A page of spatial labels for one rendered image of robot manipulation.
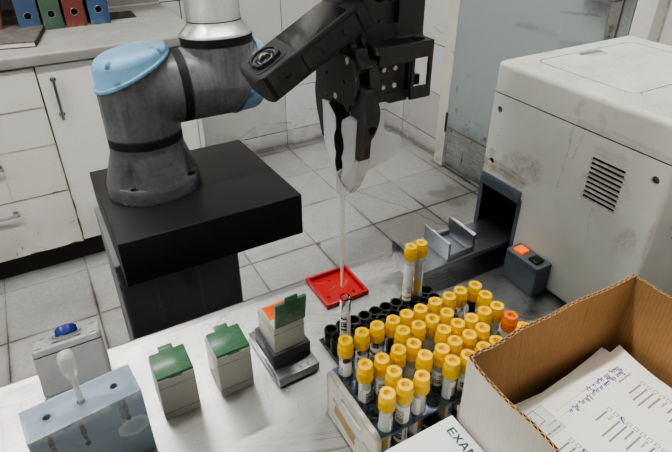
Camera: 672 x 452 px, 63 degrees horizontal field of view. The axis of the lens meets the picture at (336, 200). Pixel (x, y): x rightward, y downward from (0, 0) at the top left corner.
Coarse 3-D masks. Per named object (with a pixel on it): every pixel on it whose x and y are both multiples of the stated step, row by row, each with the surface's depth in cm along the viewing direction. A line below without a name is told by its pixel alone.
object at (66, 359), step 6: (60, 354) 47; (66, 354) 47; (72, 354) 48; (60, 360) 47; (66, 360) 47; (72, 360) 48; (60, 366) 47; (66, 366) 47; (72, 366) 48; (66, 372) 48; (72, 372) 48
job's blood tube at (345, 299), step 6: (342, 294) 63; (348, 294) 63; (342, 300) 62; (348, 300) 62; (342, 306) 63; (348, 306) 63; (342, 312) 63; (348, 312) 63; (342, 318) 64; (348, 318) 64; (342, 324) 64; (348, 324) 64; (342, 330) 65; (348, 330) 65
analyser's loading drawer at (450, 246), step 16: (448, 224) 84; (480, 224) 87; (496, 224) 87; (432, 240) 81; (448, 240) 83; (464, 240) 81; (480, 240) 83; (496, 240) 83; (400, 256) 79; (432, 256) 80; (448, 256) 78; (464, 256) 80; (432, 272) 77
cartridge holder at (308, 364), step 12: (252, 336) 70; (264, 348) 66; (288, 348) 65; (300, 348) 66; (264, 360) 67; (276, 360) 64; (288, 360) 66; (300, 360) 66; (312, 360) 66; (276, 372) 65; (288, 372) 65; (300, 372) 65
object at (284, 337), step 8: (272, 304) 66; (264, 312) 64; (272, 312) 64; (264, 320) 65; (272, 320) 63; (264, 328) 66; (272, 328) 63; (280, 328) 63; (288, 328) 64; (296, 328) 64; (264, 336) 66; (272, 336) 64; (280, 336) 64; (288, 336) 64; (296, 336) 65; (304, 336) 66; (272, 344) 64; (280, 344) 64; (288, 344) 65
